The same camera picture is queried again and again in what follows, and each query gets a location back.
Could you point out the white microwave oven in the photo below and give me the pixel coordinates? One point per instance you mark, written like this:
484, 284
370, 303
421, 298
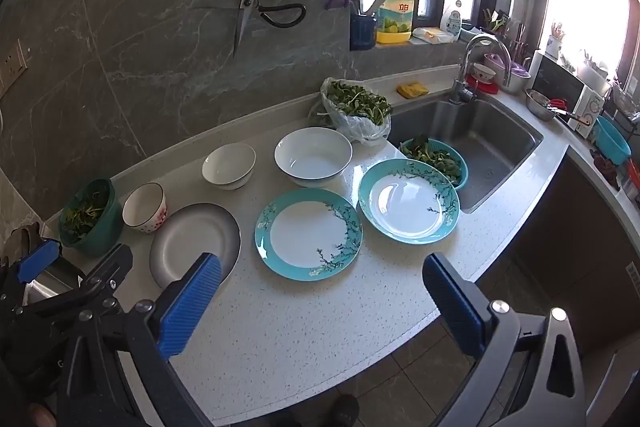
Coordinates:
560, 82

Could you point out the yellow sponge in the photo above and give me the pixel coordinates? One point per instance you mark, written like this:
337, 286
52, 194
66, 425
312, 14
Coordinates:
412, 90

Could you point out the yellow detergent bottle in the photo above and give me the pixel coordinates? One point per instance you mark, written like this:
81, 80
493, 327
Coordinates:
395, 19

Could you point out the purple lidded container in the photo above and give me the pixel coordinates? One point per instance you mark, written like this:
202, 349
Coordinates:
517, 79

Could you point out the small white patterned bowl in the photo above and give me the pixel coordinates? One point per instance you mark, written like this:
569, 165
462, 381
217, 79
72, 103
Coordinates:
484, 72

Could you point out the blue utensil cup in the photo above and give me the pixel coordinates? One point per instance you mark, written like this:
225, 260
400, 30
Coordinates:
362, 34

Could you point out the red tray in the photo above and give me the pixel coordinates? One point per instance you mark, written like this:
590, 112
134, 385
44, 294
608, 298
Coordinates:
482, 87

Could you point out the steel mixing bowl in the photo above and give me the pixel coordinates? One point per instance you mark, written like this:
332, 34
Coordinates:
540, 104

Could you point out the dark red cloth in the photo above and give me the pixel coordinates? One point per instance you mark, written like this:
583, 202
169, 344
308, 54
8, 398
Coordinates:
604, 167

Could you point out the chrome faucet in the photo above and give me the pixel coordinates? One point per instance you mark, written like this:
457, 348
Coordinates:
467, 57

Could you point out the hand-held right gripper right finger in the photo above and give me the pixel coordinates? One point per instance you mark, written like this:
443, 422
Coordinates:
452, 302

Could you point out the small red print bowl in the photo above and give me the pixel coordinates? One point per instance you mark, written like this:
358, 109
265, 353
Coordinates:
142, 207

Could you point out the pale kitchen utensil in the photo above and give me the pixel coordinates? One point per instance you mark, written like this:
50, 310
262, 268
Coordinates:
376, 3

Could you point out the teal colander of greens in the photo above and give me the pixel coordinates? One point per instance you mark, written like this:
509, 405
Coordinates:
440, 157

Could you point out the grey plate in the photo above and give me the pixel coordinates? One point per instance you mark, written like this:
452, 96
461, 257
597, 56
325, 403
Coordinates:
190, 232

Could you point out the dark base cabinet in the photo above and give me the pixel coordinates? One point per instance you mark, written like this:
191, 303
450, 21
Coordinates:
565, 257

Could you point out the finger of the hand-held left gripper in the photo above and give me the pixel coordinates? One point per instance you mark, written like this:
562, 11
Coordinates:
110, 272
37, 262

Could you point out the clear plastic bag of greens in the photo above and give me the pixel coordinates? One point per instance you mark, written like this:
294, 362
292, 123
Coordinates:
355, 107

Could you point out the white packet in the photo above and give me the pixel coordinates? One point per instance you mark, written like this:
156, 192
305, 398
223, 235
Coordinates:
431, 36

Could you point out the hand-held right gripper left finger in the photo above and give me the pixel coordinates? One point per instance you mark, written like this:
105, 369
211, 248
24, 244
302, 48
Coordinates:
190, 302

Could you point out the white spray bottle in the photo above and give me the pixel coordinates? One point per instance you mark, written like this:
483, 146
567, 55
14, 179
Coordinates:
452, 22

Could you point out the teal floral rim plate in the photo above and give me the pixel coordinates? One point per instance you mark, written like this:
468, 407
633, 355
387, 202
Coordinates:
407, 202
305, 232

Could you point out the teal plastic basin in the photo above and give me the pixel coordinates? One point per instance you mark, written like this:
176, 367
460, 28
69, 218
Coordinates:
612, 139

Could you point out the large white bowl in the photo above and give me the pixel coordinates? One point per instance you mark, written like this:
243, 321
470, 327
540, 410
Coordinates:
312, 157

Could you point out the medium white bowl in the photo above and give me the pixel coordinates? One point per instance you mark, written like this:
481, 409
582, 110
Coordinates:
227, 164

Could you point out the white utensil holder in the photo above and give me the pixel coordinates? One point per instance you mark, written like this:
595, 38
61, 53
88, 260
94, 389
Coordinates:
552, 44

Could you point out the steel sink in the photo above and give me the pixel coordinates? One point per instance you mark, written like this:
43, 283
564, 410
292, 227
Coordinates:
495, 142

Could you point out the green basin of greens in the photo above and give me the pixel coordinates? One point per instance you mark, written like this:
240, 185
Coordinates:
90, 217

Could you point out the person's right shoe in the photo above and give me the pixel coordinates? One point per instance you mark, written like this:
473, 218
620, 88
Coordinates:
340, 412

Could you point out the white wall socket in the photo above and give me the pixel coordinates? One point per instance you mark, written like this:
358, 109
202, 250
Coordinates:
11, 67

